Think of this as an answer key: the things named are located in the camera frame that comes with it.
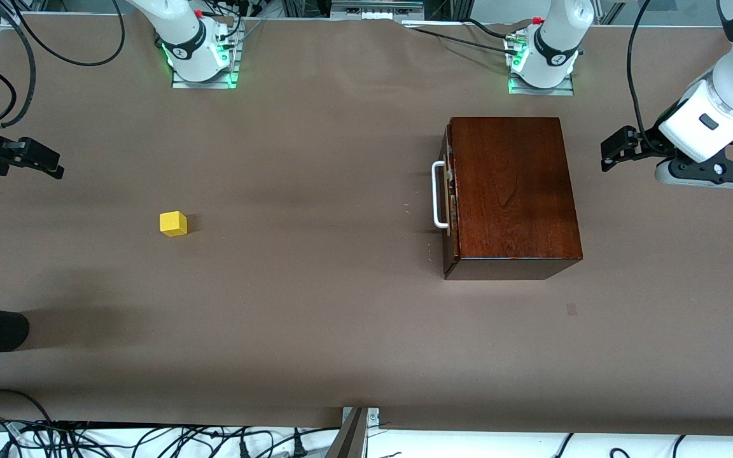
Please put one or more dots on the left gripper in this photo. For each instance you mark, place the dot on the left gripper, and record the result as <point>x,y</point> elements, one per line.
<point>649,142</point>

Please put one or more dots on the yellow block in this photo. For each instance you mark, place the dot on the yellow block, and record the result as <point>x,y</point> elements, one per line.
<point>173,224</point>

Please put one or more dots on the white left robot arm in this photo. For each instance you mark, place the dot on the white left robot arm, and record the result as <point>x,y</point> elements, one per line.
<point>551,44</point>

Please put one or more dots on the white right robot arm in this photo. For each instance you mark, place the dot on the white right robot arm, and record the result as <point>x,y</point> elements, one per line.
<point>182,38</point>

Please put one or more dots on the dark brown wooden cabinet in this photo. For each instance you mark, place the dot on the dark brown wooden cabinet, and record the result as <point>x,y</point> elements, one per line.
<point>519,191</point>

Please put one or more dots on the brown table cover sheet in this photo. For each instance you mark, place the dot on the brown table cover sheet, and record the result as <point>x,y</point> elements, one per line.
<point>277,286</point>

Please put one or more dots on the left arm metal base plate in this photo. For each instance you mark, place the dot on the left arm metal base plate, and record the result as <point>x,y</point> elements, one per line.
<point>541,91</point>

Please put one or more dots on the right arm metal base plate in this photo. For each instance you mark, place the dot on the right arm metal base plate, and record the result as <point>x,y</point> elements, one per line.
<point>204,84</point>

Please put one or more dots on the aluminium frame bar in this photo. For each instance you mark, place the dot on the aluminium frame bar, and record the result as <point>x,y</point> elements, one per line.
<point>376,6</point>

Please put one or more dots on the grey metal camera post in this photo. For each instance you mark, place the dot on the grey metal camera post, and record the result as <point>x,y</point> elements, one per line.
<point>350,439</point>

